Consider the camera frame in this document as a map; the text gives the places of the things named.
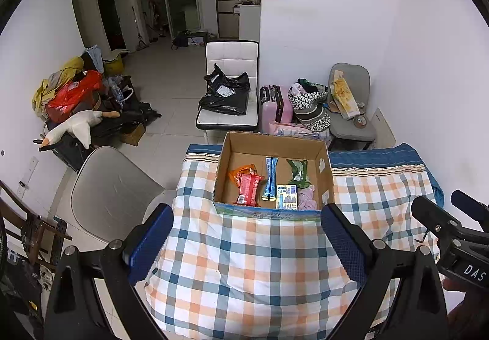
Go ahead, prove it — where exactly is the yellow bin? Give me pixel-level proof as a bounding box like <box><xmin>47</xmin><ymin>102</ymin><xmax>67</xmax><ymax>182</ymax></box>
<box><xmin>102</xmin><ymin>52</ymin><xmax>125</xmax><ymax>77</ymax></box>

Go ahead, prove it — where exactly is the plaid blanket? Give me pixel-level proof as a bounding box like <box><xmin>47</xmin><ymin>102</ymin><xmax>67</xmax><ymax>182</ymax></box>
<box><xmin>144</xmin><ymin>143</ymin><xmax>446</xmax><ymax>340</ymax></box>

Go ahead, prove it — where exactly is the small brown cardboard box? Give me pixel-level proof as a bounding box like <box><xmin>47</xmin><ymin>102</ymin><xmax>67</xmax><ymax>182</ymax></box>
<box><xmin>121</xmin><ymin>122</ymin><xmax>146</xmax><ymax>146</ymax></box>

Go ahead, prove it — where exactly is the orange snack packet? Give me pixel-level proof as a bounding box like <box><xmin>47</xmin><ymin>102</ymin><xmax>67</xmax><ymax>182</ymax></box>
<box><xmin>228</xmin><ymin>164</ymin><xmax>258</xmax><ymax>188</ymax></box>

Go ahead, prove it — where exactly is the light purple cloth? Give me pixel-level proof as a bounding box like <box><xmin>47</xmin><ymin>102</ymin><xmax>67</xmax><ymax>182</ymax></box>
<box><xmin>297</xmin><ymin>185</ymin><xmax>318</xmax><ymax>211</ymax></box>

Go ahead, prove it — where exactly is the red plastic bag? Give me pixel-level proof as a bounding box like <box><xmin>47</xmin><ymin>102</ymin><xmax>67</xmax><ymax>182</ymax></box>
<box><xmin>46</xmin><ymin>71</ymin><xmax>104</xmax><ymax>123</ymax></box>

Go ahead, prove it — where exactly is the white goose plush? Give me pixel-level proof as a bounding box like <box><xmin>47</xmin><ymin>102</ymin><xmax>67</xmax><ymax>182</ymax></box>
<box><xmin>39</xmin><ymin>110</ymin><xmax>120</xmax><ymax>152</ymax></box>

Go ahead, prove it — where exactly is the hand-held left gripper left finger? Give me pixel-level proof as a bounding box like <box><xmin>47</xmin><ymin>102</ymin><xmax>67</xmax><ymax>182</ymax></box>
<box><xmin>44</xmin><ymin>203</ymin><xmax>174</xmax><ymax>340</ymax></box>

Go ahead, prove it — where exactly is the black floor bag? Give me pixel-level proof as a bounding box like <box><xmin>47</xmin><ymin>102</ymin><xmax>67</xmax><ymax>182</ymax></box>
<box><xmin>172</xmin><ymin>30</ymin><xmax>189</xmax><ymax>50</ymax></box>

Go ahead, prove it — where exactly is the white leaning board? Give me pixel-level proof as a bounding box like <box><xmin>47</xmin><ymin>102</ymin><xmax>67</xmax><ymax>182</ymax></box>
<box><xmin>372</xmin><ymin>108</ymin><xmax>397</xmax><ymax>150</ymax></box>

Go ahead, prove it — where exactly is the pink suitcase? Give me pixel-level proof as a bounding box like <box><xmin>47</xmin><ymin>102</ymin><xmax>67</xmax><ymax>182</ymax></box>
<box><xmin>260</xmin><ymin>85</ymin><xmax>294</xmax><ymax>133</ymax></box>

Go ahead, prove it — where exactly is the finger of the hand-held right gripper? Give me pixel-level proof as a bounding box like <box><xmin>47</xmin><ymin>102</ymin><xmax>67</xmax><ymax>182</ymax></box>
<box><xmin>411</xmin><ymin>196</ymin><xmax>463</xmax><ymax>241</ymax></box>
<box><xmin>451</xmin><ymin>190</ymin><xmax>489</xmax><ymax>232</ymax></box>

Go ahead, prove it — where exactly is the white padded chair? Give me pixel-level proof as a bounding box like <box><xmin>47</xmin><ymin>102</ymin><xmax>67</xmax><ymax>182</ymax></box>
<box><xmin>196</xmin><ymin>40</ymin><xmax>260</xmax><ymax>142</ymax></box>

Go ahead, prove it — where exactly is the black and white patterned bag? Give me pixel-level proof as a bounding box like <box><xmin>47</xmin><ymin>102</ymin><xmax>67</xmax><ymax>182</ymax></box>
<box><xmin>287</xmin><ymin>80</ymin><xmax>332</xmax><ymax>132</ymax></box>

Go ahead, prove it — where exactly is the refrigerator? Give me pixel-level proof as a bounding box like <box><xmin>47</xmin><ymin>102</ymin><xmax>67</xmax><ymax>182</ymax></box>
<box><xmin>215</xmin><ymin>0</ymin><xmax>245</xmax><ymax>39</ymax></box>

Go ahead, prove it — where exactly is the white counter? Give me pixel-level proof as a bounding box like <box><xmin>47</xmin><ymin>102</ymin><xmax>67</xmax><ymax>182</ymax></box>
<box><xmin>239</xmin><ymin>4</ymin><xmax>262</xmax><ymax>41</ymax></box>

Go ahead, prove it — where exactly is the grey shell chair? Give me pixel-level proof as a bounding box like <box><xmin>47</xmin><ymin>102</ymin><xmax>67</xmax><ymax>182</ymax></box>
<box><xmin>71</xmin><ymin>146</ymin><xmax>176</xmax><ymax>245</ymax></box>

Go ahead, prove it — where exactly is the long blue snack packet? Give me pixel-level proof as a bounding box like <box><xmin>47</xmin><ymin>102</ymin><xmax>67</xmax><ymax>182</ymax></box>
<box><xmin>261</xmin><ymin>157</ymin><xmax>279</xmax><ymax>201</ymax></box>

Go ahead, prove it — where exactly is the dark wooden chair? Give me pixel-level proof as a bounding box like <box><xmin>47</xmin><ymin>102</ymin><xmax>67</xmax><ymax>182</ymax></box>
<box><xmin>0</xmin><ymin>180</ymin><xmax>73</xmax><ymax>268</ymax></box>

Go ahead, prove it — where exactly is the white and blue tissue pack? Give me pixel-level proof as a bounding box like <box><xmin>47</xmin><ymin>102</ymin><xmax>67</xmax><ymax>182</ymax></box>
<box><xmin>276</xmin><ymin>183</ymin><xmax>299</xmax><ymax>210</ymax></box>

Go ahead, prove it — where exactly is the yellow printed paper bag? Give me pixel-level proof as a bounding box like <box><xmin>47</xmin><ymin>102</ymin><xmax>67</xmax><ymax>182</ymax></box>
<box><xmin>329</xmin><ymin>75</ymin><xmax>360</xmax><ymax>119</ymax></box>

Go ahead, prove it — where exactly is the black luggage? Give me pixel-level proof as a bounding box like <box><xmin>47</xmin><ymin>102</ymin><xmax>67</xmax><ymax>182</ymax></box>
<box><xmin>50</xmin><ymin>130</ymin><xmax>90</xmax><ymax>173</ymax></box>

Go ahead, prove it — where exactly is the green snack packet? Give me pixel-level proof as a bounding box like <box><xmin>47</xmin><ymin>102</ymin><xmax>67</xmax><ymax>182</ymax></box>
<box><xmin>286</xmin><ymin>159</ymin><xmax>312</xmax><ymax>189</ymax></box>

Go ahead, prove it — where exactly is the grey cushioned chair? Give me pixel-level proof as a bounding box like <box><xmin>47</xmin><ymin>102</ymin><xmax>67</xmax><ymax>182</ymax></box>
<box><xmin>328</xmin><ymin>63</ymin><xmax>377</xmax><ymax>152</ymax></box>

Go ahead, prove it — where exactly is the light blue cloth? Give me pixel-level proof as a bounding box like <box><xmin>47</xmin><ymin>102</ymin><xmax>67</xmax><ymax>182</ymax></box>
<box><xmin>82</xmin><ymin>45</ymin><xmax>105</xmax><ymax>73</ymax></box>

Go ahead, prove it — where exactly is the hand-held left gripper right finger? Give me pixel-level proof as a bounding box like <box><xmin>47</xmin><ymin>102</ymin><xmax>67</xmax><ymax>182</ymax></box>
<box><xmin>321</xmin><ymin>203</ymin><xmax>447</xmax><ymax>340</ymax></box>

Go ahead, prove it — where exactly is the pink floral bag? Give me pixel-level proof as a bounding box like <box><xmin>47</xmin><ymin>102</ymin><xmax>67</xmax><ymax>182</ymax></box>
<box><xmin>269</xmin><ymin>122</ymin><xmax>329</xmax><ymax>140</ymax></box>

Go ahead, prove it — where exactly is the person's right hand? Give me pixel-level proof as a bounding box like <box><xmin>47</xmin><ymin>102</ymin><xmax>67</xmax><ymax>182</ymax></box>
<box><xmin>443</xmin><ymin>279</ymin><xmax>489</xmax><ymax>340</ymax></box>

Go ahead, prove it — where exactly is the black plastic bag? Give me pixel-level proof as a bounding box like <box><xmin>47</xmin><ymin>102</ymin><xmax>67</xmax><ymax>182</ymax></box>
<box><xmin>199</xmin><ymin>64</ymin><xmax>251</xmax><ymax>116</ymax></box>

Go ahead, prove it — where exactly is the red snack packet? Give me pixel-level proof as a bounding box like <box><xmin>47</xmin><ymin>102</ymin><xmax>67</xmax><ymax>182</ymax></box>
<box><xmin>232</xmin><ymin>172</ymin><xmax>266</xmax><ymax>207</ymax></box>

